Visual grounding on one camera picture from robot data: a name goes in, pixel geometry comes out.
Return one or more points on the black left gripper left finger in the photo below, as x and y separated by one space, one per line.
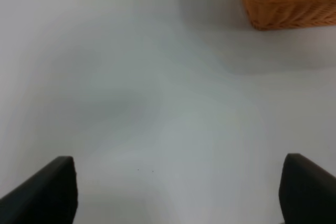
49 196

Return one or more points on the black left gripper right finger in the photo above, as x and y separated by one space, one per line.
306 192

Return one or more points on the orange wicker basket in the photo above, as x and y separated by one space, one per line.
286 14

